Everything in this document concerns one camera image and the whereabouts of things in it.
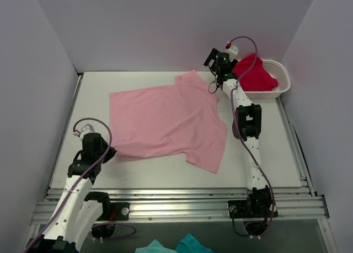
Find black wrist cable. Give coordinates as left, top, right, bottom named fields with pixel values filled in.
left=207, top=71, right=221, bottom=94

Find white plastic basket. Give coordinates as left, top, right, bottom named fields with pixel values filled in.
left=245, top=60, right=291, bottom=100

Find teal t-shirt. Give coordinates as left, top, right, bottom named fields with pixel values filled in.
left=134, top=232, right=215, bottom=253

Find red t-shirt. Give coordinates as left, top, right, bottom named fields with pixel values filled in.
left=233, top=53, right=279, bottom=91

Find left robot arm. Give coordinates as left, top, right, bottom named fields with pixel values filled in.
left=25, top=132, right=116, bottom=252

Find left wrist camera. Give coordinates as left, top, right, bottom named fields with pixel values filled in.
left=73, top=123, right=95, bottom=141

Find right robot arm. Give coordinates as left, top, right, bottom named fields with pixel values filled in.
left=204, top=48, right=278, bottom=220

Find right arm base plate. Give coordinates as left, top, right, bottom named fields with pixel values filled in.
left=227, top=200, right=272, bottom=219

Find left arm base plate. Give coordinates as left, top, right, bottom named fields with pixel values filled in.
left=97, top=202, right=130, bottom=222

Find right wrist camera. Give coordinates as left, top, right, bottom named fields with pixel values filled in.
left=225, top=42, right=239, bottom=61

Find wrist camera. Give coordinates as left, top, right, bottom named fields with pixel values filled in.
left=225, top=42, right=239, bottom=61
left=73, top=123, right=95, bottom=141

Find aluminium rail frame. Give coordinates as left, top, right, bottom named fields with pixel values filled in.
left=31, top=72, right=332, bottom=252

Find pink t-shirt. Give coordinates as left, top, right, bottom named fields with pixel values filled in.
left=109, top=70, right=227, bottom=174

